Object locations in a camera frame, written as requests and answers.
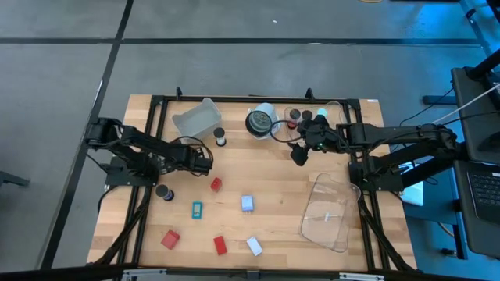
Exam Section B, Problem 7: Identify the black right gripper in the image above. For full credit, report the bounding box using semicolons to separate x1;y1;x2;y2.
289;116;341;168

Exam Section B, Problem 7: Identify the red sand timer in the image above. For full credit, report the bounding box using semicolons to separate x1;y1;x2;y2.
288;108;302;130

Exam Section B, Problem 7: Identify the lavender power adapter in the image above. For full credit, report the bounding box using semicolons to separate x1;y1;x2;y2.
240;194;255;213

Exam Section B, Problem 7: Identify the large square red block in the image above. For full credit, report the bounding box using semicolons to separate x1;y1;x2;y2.
160;229;181;251

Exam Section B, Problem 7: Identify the long red block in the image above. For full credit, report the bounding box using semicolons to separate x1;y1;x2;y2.
212;235;228;257

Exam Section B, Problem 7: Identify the white power adapter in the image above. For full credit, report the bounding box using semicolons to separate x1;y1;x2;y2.
246;236;264;257

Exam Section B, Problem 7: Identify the white sand timer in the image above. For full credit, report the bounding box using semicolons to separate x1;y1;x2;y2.
212;126;227;148

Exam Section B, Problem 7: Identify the grey plastic bin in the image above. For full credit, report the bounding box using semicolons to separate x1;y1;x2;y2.
171;97;223;142

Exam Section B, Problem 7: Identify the clear plastic bin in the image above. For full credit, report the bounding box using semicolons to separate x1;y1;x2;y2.
299;173;363;254
284;100;351;144

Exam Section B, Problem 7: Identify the white box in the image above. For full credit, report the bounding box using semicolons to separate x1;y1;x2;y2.
400;160;425;207

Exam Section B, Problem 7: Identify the black diagonal support beam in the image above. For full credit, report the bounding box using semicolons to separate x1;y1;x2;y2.
400;142;470;188

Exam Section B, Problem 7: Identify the black side desk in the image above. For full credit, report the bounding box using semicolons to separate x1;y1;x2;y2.
451;66;500;259

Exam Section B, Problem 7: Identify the grey floor object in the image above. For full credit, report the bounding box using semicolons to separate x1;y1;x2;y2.
0;170;31;188

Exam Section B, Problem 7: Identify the black rig crossbar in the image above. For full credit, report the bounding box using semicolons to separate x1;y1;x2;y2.
0;263;500;281

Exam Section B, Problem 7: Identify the black laptop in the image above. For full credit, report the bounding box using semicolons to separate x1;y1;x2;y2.
466;170;500;226

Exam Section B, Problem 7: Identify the black pole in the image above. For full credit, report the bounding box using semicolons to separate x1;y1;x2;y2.
464;48;500;81

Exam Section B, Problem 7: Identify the black metal table frame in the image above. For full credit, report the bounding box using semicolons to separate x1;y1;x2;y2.
87;86;418;274

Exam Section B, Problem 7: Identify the long white cable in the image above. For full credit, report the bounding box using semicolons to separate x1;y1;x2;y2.
429;83;500;126

